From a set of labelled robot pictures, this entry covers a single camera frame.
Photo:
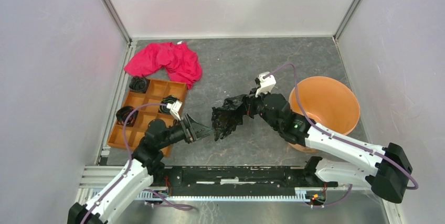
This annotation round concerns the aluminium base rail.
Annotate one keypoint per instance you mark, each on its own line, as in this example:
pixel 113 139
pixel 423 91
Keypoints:
pixel 95 178

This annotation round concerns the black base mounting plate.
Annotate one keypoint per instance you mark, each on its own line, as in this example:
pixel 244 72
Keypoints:
pixel 237 180

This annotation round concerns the left aluminium corner post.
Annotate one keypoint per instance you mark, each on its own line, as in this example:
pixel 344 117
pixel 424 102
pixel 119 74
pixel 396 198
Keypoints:
pixel 117 20

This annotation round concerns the red cloth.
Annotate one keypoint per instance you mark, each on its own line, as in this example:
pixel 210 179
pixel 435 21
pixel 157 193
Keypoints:
pixel 179 61

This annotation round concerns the black bag roll right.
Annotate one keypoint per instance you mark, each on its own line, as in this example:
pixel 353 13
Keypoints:
pixel 168 100

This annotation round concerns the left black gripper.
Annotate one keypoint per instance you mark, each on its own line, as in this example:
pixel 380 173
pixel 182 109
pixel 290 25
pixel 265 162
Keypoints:
pixel 193 130

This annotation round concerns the orange trash bin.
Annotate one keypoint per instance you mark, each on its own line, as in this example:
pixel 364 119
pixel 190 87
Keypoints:
pixel 329 102

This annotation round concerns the black trash bag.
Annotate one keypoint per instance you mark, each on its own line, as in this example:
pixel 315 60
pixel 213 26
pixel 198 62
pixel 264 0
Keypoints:
pixel 226 118

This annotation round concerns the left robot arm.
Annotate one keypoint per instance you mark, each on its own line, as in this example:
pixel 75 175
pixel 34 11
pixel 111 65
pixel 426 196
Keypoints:
pixel 144 163

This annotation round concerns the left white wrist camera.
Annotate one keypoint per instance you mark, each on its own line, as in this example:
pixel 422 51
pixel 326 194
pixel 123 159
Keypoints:
pixel 174 110

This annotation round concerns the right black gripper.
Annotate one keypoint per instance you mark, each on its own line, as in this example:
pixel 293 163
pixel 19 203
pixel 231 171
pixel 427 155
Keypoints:
pixel 250 101

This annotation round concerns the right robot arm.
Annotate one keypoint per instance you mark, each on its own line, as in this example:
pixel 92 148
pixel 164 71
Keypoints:
pixel 386 170

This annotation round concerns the black bag roll left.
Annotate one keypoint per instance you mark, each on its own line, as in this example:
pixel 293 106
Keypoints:
pixel 124 116

